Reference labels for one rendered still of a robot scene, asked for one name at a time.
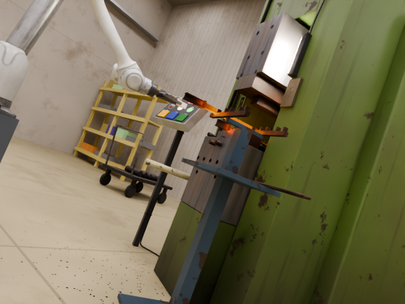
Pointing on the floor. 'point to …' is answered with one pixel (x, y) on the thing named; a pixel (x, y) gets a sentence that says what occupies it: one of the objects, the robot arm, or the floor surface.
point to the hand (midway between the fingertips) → (181, 104)
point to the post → (156, 190)
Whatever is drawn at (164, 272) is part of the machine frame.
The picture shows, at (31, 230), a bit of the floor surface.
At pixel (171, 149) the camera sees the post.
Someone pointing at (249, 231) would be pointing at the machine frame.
